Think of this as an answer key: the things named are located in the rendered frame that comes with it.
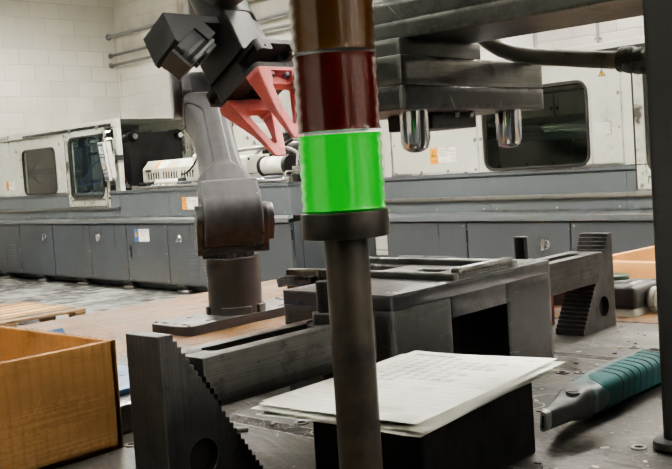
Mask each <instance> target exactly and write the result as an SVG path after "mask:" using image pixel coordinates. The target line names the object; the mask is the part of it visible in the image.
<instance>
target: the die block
mask: <svg viewBox="0 0 672 469"><path fill-rule="evenodd" d="M284 309H285V324H291V323H295V322H299V321H304V320H308V319H312V312H313V311H317V306H308V305H293V304H285V305H284ZM373 315H374V316H375V331H376V346H377V360H376V363H378V362H380V361H383V360H386V359H389V358H391V357H394V356H397V355H400V354H406V353H409V352H412V351H415V350H416V351H417V350H418V351H427V352H438V353H452V354H469V355H490V356H515V357H538V358H554V348H553V330H552V311H551V293H550V275H549V273H545V274H541V275H537V276H533V277H529V278H525V279H521V280H517V281H513V282H509V283H505V284H500V285H496V286H492V287H488V288H484V289H480V290H476V291H472V292H468V293H464V294H460V295H456V296H452V297H448V298H444V299H440V300H436V301H432V302H428V303H424V304H420V305H416V306H412V307H407V308H403V309H399V310H395V311H380V310H373ZM321 381H322V376H320V377H317V378H314V379H310V380H307V381H304V382H300V383H297V384H294V385H290V391H293V390H296V389H299V388H302V387H305V386H308V385H312V384H315V383H318V382H321Z"/></svg>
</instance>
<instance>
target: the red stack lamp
mask: <svg viewBox="0 0 672 469"><path fill-rule="evenodd" d="M376 54H377V53H375V52H371V51H334V52H322V53H313V54H307V55H301V56H297V57H294V58H292V61H293V64H294V68H293V74H294V77H295V79H294V87H295V90H296V91H295V96H294V97H295V100H296V108H295V110H296V113H297V120H296V123H297V126H298V131H297V134H326V133H343V132H356V131H367V130H376V129H381V126H380V123H379V121H380V113H379V105H380V103H379V100H378V93H379V90H378V86H377V82H378V76H377V73H376V71H377V63H376V60H375V59H376Z"/></svg>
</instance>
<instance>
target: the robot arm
mask: <svg viewBox="0 0 672 469"><path fill-rule="evenodd" d="M143 40H144V42H145V45H146V47H147V49H148V51H149V53H150V56H151V58H152V60H153V62H154V64H155V66H156V67H157V68H158V69H160V68H161V67H162V68H163V69H165V70H167V71H168V72H169V84H170V98H171V109H172V117H173V120H180V119H181V116H182V122H183V128H184V129H185V131H186V132H187V133H188V134H189V136H190V138H191V139H192V142H193V144H194V148H195V152H196V157H197V163H198V168H199V174H200V176H199V178H198V186H197V198H198V206H194V232H195V254H196V255H197V256H202V258H203V259H205V260H206V274H207V287H208V301H209V304H208V305H206V312H202V313H197V314H192V315H187V316H182V317H178V318H173V319H168V320H163V321H155V322H153V323H152V332H155V333H164V334H172V335H177V336H194V335H199V334H203V333H208V332H212V331H217V330H221V329H226V328H230V327H235V326H239V325H244V324H248V323H253V322H257V321H262V320H266V319H271V318H275V317H280V316H284V315H285V309H284V305H285V304H284V300H283V298H279V297H275V298H272V299H267V300H262V286H261V272H260V258H259V254H256V253H254V251H266V250H269V239H273V238H274V228H275V217H274V214H275V212H274V208H273V204H272V202H267V201H262V197H261V193H260V189H259V185H258V182H257V178H256V177H251V175H250V174H249V173H248V172H247V171H246V169H245V168H244V166H243V164H242V162H241V159H240V157H239V154H238V150H237V145H236V141H235V137H234V133H233V129H232V127H233V123H234V124H236V125H237V126H239V127H240V128H242V129H243V130H245V131H246V132H248V133H249V134H251V135H252V136H253V137H254V138H255V139H256V140H258V141H259V142H260V143H261V144H262V145H263V146H264V147H265V148H266V149H267V150H268V151H269V152H271V153H272V154H273V155H274V156H284V155H285V154H286V152H285V145H284V139H283V133H282V128H281V125H282V126H283V128H284V129H285V130H286V131H287V132H288V134H289V135H290V136H291V137H292V138H293V139H298V138H297V137H302V136H304V134H297V131H298V126H297V123H296V111H295V97H294V81H293V68H294V64H293V61H292V58H294V57H293V56H292V51H293V48H292V45H291V40H281V39H267V38H265V36H264V34H263V32H262V30H261V28H260V26H259V24H258V22H257V20H256V18H255V16H254V14H253V12H252V10H251V8H250V6H249V4H248V2H247V0H185V3H184V10H183V14H177V13H166V12H163V13H162V14H161V16H160V17H159V18H158V20H157V21H156V22H155V24H154V25H153V27H152V28H151V29H150V31H149V32H148V33H147V35H146V36H145V38H144V39H143ZM199 65H200V67H201V69H202V71H200V72H189V71H190V70H191V69H192V68H193V67H195V68H198V67H199ZM283 90H288V91H289V92H290V100H291V109H292V118H293V122H292V121H291V119H290V118H289V116H288V114H287V113H286V111H285V110H284V108H283V106H282V104H281V101H280V99H279V97H278V95H279V94H280V93H281V92H282V91H283ZM256 115H257V116H258V117H259V118H260V119H261V120H263V121H264V123H265V125H266V126H267V128H268V130H269V132H270V134H271V137H272V141H273V142H272V141H271V140H270V138H269V137H268V136H267V135H266V134H265V133H264V132H263V131H262V130H261V129H260V128H259V126H258V125H257V124H256V123H255V122H254V121H253V120H252V119H251V118H250V117H249V116H256Z"/></svg>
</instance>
